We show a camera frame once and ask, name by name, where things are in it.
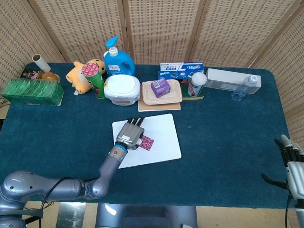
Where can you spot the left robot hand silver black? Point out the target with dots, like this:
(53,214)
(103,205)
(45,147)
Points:
(129,134)

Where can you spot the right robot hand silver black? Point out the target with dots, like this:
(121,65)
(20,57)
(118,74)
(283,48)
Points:
(295,177)

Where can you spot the pink patterned packet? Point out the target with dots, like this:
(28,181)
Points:
(148,143)

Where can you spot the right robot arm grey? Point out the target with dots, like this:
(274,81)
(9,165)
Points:
(299,213)

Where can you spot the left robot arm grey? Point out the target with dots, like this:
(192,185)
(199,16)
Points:
(71,188)

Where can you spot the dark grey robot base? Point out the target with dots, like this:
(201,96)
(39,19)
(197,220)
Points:
(145,217)

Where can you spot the white rectangular board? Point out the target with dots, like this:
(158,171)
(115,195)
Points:
(164,142)

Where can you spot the tan flat board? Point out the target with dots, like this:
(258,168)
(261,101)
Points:
(159,107)

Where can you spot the beige lidded food container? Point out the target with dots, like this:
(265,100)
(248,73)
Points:
(148,96)

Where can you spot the white wet wipes tub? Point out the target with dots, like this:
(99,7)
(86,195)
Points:
(121,89)

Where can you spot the small purple box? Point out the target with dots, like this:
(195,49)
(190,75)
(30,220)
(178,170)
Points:
(161,88)

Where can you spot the green chips can pink lid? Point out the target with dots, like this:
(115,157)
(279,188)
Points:
(95,80)

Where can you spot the green sponge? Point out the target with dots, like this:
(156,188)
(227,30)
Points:
(184,91)

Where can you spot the blue pump detergent bottle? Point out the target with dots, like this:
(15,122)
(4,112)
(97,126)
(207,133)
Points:
(120,64)

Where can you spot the yellow plush toy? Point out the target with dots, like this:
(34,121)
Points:
(77,79)

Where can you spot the blue white toothpaste box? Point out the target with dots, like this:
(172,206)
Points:
(175,69)

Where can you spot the white capped drink bottle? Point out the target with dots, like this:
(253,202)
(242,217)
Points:
(196,85)

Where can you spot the dark blue table cloth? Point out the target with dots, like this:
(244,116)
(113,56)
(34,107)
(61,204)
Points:
(213,147)

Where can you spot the amber round jar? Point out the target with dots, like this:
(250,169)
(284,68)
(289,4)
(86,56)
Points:
(50,76)

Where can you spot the shiny metal table leg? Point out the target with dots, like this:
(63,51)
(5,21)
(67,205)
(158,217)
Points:
(71,215)

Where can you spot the clear plastic water bottle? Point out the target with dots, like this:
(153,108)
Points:
(243,89)

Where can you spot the green transparent rectangular box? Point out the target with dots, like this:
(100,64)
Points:
(31,92)

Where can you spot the long white box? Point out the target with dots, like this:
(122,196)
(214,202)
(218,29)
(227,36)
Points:
(223,79)

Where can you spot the woven bamboo folding screen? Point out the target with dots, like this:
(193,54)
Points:
(161,28)

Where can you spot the cardboard tube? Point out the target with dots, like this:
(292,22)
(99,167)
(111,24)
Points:
(42,63)

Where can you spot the black flat packet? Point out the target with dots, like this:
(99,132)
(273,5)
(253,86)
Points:
(29,73)

